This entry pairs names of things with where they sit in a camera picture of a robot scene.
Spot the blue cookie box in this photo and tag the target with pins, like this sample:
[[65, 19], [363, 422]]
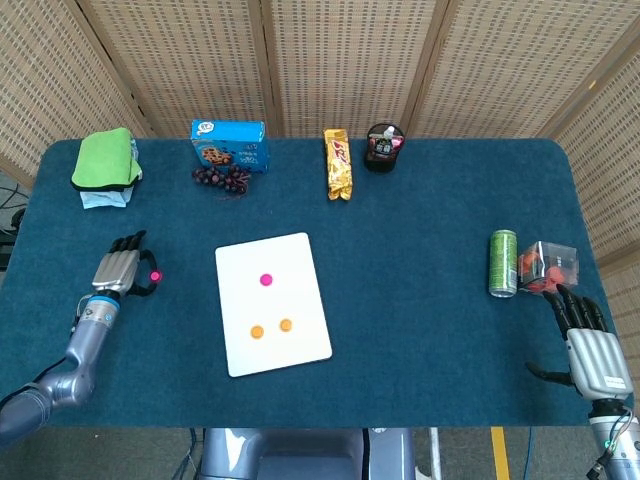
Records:
[[235, 147]]

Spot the pink foil item in holder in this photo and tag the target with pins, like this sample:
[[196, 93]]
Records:
[[397, 144]]

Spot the clear box with red items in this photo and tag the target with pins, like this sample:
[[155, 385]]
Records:
[[547, 262]]

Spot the small white spray bottle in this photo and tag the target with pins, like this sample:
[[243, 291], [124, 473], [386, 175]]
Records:
[[389, 133]]

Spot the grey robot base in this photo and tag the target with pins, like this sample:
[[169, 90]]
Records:
[[300, 455]]

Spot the woven bamboo folding screen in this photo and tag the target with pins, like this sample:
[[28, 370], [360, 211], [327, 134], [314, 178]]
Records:
[[345, 65]]

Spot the yellow snack bag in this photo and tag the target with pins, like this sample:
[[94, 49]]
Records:
[[339, 165]]

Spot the green folded cloth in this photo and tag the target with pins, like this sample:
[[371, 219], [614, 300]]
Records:
[[105, 157]]

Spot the dark purple grape bunch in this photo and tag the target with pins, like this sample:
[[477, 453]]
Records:
[[220, 179]]

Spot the white table leg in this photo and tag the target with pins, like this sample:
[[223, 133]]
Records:
[[435, 455]]

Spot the green drink can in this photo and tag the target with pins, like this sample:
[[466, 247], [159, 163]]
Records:
[[503, 262]]

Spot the dark blue table mat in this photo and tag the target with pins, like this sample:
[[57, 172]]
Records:
[[410, 280]]

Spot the black drink pouch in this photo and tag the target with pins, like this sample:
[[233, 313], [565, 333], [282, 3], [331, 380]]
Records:
[[382, 157]]

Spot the pink disc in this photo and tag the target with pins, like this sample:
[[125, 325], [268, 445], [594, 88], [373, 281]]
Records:
[[266, 279], [155, 276]]

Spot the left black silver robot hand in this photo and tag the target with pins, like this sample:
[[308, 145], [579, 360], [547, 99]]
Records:
[[115, 270]]

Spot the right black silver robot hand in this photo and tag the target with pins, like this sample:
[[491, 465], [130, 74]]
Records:
[[597, 360]]

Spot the orange disc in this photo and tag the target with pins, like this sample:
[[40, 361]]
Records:
[[256, 331], [285, 325]]

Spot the white magnetic board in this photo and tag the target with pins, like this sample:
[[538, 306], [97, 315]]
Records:
[[295, 345]]

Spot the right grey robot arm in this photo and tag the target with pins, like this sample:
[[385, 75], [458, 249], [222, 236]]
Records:
[[617, 445]]

